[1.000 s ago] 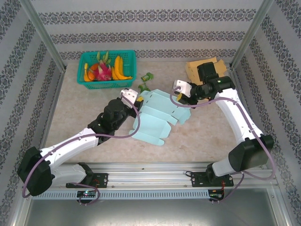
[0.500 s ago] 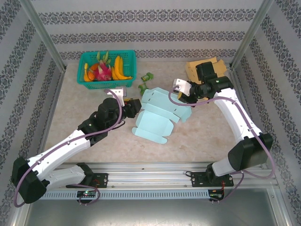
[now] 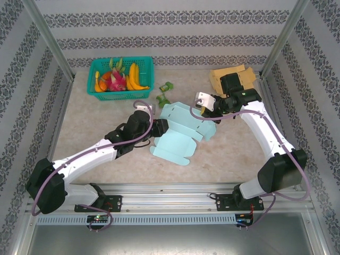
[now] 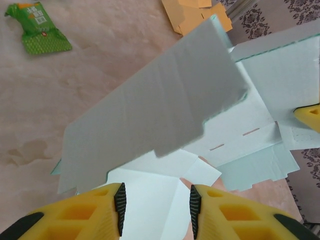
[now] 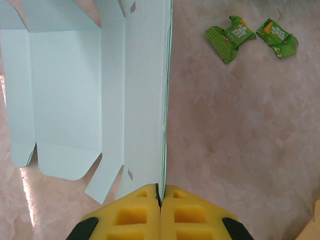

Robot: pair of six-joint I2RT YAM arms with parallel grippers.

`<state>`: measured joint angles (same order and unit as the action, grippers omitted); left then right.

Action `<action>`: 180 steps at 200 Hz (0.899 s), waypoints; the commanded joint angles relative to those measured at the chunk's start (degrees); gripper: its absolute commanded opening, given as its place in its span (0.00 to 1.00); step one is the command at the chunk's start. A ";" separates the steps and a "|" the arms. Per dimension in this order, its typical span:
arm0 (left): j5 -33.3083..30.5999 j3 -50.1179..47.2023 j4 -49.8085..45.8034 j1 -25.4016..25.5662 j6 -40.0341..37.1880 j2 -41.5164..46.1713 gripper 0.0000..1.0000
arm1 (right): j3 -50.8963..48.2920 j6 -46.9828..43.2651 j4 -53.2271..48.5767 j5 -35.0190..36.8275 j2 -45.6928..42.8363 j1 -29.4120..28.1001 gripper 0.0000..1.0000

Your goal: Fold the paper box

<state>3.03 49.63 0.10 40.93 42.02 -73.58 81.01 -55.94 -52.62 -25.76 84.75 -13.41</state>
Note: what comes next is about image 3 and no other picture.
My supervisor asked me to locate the light blue paper box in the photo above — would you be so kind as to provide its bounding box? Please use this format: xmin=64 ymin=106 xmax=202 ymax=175
xmin=149 ymin=102 xmax=218 ymax=167

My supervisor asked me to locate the yellow paper box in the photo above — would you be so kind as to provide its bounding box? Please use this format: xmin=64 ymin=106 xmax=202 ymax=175
xmin=208 ymin=65 xmax=258 ymax=98

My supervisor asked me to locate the green candy packet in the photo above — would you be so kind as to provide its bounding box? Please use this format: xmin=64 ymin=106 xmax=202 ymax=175
xmin=155 ymin=93 xmax=171 ymax=108
xmin=158 ymin=81 xmax=175 ymax=92

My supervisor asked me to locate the teal plastic basket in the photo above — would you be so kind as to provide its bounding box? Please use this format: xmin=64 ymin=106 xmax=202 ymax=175
xmin=87 ymin=56 xmax=156 ymax=101

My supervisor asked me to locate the yellow banana bunch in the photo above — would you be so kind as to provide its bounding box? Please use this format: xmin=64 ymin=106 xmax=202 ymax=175
xmin=126 ymin=62 xmax=151 ymax=92

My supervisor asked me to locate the pink dragon fruit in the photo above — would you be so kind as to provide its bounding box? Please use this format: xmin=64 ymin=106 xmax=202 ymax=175
xmin=106 ymin=57 xmax=128 ymax=92

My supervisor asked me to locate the single curved yellow banana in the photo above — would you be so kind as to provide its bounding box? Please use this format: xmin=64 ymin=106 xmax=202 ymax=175
xmin=93 ymin=70 xmax=109 ymax=92

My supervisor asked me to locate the right small circuit board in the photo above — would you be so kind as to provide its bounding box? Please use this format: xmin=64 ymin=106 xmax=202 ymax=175
xmin=236 ymin=213 xmax=254 ymax=224

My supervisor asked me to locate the small circuit board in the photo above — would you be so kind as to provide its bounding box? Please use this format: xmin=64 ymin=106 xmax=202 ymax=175
xmin=236 ymin=213 xmax=254 ymax=224
xmin=87 ymin=215 xmax=109 ymax=223

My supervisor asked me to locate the left small circuit board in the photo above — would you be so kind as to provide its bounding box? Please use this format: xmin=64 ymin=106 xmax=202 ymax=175
xmin=87 ymin=215 xmax=109 ymax=223

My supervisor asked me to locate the grey metal panel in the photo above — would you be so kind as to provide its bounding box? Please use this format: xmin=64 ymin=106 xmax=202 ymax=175
xmin=25 ymin=223 xmax=329 ymax=255

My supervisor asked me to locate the right aluminium side rail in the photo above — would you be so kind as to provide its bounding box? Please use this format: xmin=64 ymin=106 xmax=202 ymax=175
xmin=256 ymin=71 xmax=302 ymax=192

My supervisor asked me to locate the aluminium side rail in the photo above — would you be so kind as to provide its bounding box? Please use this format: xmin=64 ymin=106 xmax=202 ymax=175
xmin=36 ymin=74 xmax=78 ymax=194
xmin=256 ymin=71 xmax=302 ymax=192

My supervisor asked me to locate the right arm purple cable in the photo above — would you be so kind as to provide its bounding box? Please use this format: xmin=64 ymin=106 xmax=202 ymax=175
xmin=190 ymin=98 xmax=311 ymax=231

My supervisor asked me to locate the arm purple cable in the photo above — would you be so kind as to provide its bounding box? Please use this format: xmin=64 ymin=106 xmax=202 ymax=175
xmin=31 ymin=100 xmax=156 ymax=232
xmin=190 ymin=98 xmax=311 ymax=231

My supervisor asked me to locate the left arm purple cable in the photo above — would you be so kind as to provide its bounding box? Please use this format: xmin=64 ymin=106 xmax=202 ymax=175
xmin=31 ymin=100 xmax=156 ymax=232

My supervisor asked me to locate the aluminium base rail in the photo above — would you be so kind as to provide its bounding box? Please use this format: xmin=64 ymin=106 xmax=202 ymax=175
xmin=25 ymin=182 xmax=316 ymax=214

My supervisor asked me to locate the left aluminium side rail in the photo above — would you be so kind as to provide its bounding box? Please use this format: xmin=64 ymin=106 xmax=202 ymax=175
xmin=36 ymin=74 xmax=78 ymax=194

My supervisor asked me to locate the right aluminium frame post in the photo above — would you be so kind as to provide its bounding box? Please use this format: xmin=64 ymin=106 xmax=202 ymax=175
xmin=260 ymin=0 xmax=311 ymax=79

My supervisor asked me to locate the aluminium frame post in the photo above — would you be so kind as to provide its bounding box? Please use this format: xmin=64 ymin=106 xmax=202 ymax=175
xmin=22 ymin=0 xmax=75 ymax=82
xmin=260 ymin=0 xmax=311 ymax=79

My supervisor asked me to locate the grey slotted cable duct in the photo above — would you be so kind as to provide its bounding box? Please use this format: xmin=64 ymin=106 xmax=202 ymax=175
xmin=35 ymin=214 xmax=256 ymax=226

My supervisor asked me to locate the left aluminium frame post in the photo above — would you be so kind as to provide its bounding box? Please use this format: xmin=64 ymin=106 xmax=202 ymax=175
xmin=22 ymin=0 xmax=75 ymax=82

